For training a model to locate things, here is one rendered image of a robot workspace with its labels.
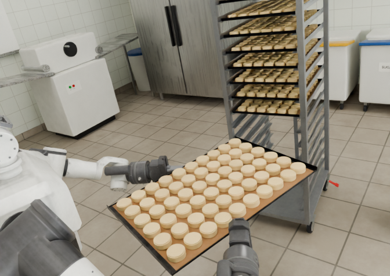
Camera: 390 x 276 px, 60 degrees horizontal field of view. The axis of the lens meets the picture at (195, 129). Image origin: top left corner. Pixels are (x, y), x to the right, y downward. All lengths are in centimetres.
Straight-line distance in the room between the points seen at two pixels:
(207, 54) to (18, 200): 371
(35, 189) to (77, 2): 501
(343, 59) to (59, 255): 357
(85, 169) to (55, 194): 56
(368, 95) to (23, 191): 360
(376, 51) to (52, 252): 354
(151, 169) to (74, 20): 446
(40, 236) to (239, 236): 49
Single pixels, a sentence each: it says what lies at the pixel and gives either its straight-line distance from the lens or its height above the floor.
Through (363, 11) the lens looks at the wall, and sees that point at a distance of 444.
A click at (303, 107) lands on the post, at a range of 188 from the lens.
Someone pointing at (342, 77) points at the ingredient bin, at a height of 40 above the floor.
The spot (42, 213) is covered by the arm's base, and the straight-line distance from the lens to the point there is 62.
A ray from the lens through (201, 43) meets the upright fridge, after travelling 428.
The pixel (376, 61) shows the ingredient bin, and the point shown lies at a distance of 384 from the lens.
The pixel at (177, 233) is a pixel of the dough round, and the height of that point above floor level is 102.
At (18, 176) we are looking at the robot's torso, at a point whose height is 133.
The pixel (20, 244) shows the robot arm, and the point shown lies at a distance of 63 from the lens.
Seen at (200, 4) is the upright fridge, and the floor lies 132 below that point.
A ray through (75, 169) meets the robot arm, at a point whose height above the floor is 110.
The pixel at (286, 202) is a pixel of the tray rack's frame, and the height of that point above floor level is 15.
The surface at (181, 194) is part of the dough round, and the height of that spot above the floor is 102.
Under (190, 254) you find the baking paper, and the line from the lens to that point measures 95.
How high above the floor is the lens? 166
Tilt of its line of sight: 25 degrees down
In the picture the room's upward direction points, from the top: 11 degrees counter-clockwise
